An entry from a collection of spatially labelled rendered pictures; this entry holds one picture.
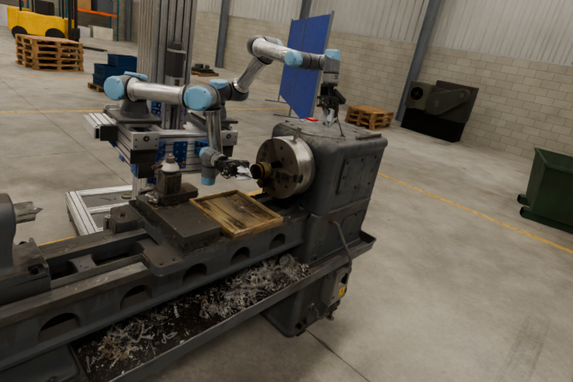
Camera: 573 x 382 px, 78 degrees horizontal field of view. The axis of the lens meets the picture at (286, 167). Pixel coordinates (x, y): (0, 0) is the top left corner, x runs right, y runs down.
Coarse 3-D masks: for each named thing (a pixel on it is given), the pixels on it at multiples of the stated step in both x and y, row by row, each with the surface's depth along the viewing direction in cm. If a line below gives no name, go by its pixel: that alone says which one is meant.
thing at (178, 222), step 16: (144, 192) 154; (144, 208) 146; (160, 208) 142; (176, 208) 144; (192, 208) 146; (160, 224) 136; (176, 224) 132; (192, 224) 134; (208, 224) 137; (192, 240) 129
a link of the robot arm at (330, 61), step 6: (324, 54) 165; (330, 54) 162; (336, 54) 162; (324, 60) 165; (330, 60) 163; (336, 60) 163; (324, 66) 166; (330, 66) 163; (336, 66) 164; (324, 72) 166; (330, 72) 164; (336, 72) 164
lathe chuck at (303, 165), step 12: (276, 144) 176; (288, 144) 171; (300, 144) 175; (276, 156) 177; (288, 156) 172; (300, 156) 170; (288, 168) 173; (300, 168) 169; (276, 180) 179; (276, 192) 180; (288, 192) 175; (300, 192) 180
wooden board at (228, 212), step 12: (228, 192) 184; (240, 192) 186; (192, 204) 166; (204, 204) 170; (216, 204) 172; (228, 204) 175; (240, 204) 177; (216, 216) 161; (228, 216) 163; (240, 216) 165; (252, 216) 168; (264, 216) 170; (276, 216) 169; (228, 228) 149; (240, 228) 155; (252, 228) 154; (264, 228) 160
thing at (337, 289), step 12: (348, 252) 199; (348, 264) 206; (324, 276) 221; (336, 276) 216; (348, 276) 228; (324, 288) 222; (336, 288) 221; (324, 300) 223; (336, 300) 227; (324, 312) 228
